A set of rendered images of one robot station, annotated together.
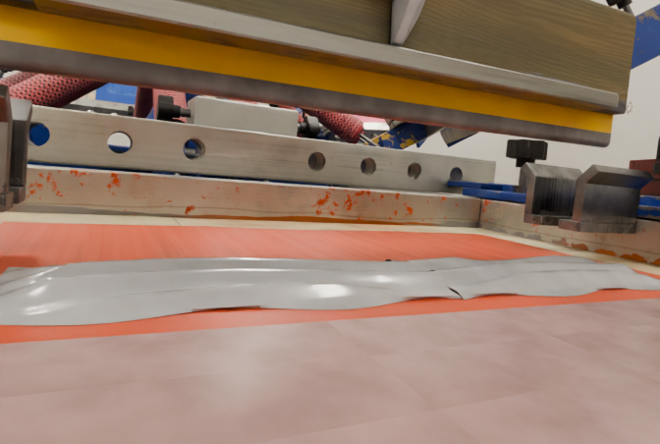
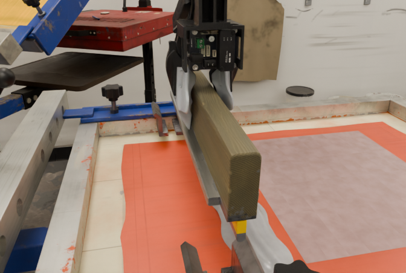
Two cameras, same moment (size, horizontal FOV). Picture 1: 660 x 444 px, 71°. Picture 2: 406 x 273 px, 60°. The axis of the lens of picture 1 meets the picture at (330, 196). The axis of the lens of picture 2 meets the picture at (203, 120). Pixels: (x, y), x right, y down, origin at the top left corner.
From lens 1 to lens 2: 0.54 m
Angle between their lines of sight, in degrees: 76
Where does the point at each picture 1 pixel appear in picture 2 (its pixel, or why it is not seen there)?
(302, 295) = (263, 215)
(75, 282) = (275, 253)
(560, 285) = not seen: hidden behind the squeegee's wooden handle
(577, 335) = (273, 181)
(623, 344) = (277, 177)
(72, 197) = not seen: outside the picture
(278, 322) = (278, 222)
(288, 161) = (38, 168)
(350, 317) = (271, 211)
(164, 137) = (11, 215)
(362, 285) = not seen: hidden behind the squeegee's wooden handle
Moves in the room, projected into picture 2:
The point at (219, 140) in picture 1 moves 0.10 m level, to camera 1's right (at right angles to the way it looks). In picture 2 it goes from (23, 188) to (68, 153)
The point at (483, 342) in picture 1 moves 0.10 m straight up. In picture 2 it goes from (282, 195) to (288, 139)
